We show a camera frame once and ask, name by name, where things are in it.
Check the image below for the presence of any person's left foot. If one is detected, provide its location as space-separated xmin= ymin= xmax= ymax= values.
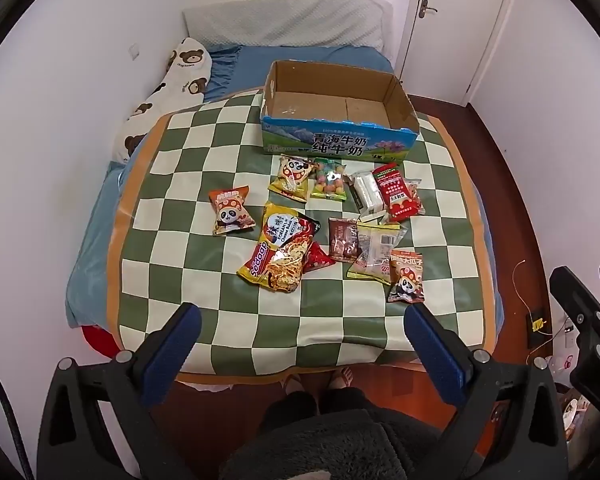
xmin=280 ymin=372 xmax=304 ymax=397

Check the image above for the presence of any green white checkered mat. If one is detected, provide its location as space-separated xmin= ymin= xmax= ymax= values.
xmin=106 ymin=87 xmax=496 ymax=376

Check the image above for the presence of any bear print long pillow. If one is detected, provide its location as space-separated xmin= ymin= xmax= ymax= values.
xmin=111 ymin=37 xmax=213 ymax=166

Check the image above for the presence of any clear bread packet yellow edge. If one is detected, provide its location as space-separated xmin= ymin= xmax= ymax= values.
xmin=346 ymin=211 xmax=409 ymax=284

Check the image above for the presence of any brown snack packet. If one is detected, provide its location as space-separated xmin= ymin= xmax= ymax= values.
xmin=327 ymin=217 xmax=361 ymax=263

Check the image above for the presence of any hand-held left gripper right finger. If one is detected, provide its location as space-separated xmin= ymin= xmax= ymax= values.
xmin=404 ymin=302 xmax=568 ymax=480

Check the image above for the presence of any red snack packet white label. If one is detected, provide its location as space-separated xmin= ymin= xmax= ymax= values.
xmin=372 ymin=164 xmax=426 ymax=223

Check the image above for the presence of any thin floor cable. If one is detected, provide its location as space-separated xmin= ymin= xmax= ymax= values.
xmin=511 ymin=259 xmax=533 ymax=313

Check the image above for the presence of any white door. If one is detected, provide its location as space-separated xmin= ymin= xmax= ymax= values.
xmin=397 ymin=0 xmax=515 ymax=98

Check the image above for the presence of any person's right foot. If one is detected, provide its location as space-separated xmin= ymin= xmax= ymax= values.
xmin=327 ymin=367 xmax=355 ymax=391

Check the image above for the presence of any large yellow noodle packet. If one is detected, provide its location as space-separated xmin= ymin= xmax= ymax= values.
xmin=236 ymin=201 xmax=321 ymax=293

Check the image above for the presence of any white textured pillow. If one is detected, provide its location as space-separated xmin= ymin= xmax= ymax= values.
xmin=182 ymin=0 xmax=393 ymax=53

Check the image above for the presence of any yellow panda snack packet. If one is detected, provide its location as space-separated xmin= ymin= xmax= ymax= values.
xmin=267 ymin=155 xmax=317 ymax=203

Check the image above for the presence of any red object under bed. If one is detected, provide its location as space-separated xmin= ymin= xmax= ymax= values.
xmin=80 ymin=325 xmax=120 ymax=357

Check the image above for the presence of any black cable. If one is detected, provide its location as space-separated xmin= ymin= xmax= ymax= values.
xmin=0 ymin=342 xmax=33 ymax=480

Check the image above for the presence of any green-topped colourful candy bag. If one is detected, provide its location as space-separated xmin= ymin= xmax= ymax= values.
xmin=310 ymin=157 xmax=351 ymax=203

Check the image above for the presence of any white wafer packet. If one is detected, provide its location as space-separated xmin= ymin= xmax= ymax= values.
xmin=349 ymin=170 xmax=387 ymax=213

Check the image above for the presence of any small red snack packet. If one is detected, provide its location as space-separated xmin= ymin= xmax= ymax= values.
xmin=302 ymin=240 xmax=337 ymax=275

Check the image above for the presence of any orange panda snack packet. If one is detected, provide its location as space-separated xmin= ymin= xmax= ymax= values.
xmin=208 ymin=186 xmax=257 ymax=236
xmin=387 ymin=249 xmax=425 ymax=303

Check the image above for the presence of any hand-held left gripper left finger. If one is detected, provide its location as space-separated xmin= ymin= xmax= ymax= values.
xmin=37 ymin=302 xmax=203 ymax=480

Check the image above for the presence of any person's foot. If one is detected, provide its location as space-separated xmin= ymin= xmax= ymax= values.
xmin=280 ymin=372 xmax=304 ymax=397
xmin=327 ymin=367 xmax=355 ymax=391

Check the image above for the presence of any black device yellow label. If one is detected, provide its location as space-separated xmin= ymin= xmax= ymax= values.
xmin=526 ymin=307 xmax=551 ymax=349

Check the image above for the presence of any cardboard box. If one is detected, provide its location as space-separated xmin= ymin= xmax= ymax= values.
xmin=260 ymin=60 xmax=421 ymax=163

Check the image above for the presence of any person's dark fleece clothing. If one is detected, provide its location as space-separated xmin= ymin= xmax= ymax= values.
xmin=220 ymin=389 xmax=461 ymax=480

